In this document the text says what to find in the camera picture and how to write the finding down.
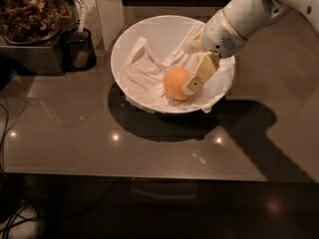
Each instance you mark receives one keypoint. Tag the dark metal box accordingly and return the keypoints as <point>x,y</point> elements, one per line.
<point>43,59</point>

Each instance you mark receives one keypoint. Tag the white pillar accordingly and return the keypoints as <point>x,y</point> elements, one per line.
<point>105,19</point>

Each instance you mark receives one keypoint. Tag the black mesh cup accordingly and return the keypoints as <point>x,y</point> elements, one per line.
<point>78,51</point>

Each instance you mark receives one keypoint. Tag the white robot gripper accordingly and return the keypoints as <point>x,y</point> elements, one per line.
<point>219,37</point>

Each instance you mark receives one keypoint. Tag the white crumpled cloth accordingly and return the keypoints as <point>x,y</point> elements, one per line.
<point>140,77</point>

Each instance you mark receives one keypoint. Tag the white utensil in cup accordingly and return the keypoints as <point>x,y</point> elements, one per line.
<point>81,19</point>

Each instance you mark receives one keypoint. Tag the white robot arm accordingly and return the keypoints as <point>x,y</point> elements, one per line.
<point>248,16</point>

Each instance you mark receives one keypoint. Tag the white bowl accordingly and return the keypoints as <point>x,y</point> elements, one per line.
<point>167,25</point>

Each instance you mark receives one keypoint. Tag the orange fruit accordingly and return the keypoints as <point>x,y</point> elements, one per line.
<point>173,81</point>

